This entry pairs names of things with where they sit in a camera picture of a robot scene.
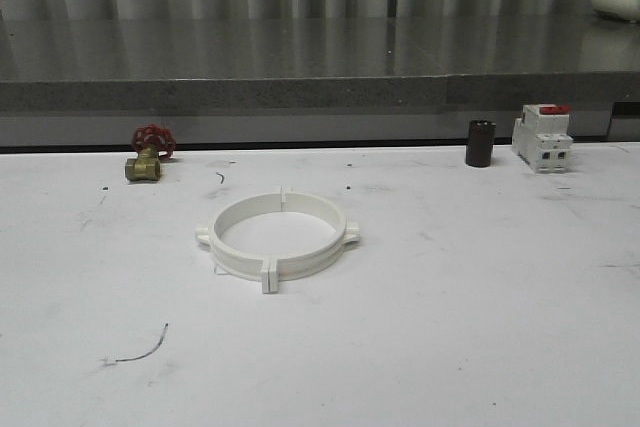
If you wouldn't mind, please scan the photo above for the white half-ring pipe clamp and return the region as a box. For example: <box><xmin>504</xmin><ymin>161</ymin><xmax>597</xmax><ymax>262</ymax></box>
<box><xmin>195</xmin><ymin>191</ymin><xmax>284</xmax><ymax>294</ymax></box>

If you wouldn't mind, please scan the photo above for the white circuit breaker red switch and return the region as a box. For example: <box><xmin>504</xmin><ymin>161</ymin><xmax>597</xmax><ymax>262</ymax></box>
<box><xmin>511</xmin><ymin>104</ymin><xmax>573</xmax><ymax>173</ymax></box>

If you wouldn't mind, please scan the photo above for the brass valve red handwheel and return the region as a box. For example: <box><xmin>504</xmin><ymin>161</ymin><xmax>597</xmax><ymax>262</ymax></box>
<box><xmin>124</xmin><ymin>124</ymin><xmax>176</xmax><ymax>182</ymax></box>

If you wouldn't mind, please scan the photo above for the dark brown cylindrical coupling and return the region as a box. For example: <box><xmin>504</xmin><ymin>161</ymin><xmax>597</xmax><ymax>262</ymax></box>
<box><xmin>465</xmin><ymin>120</ymin><xmax>496</xmax><ymax>168</ymax></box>

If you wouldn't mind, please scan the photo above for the grey stone countertop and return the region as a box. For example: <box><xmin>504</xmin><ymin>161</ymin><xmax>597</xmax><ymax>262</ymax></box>
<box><xmin>1</xmin><ymin>15</ymin><xmax>639</xmax><ymax>151</ymax></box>

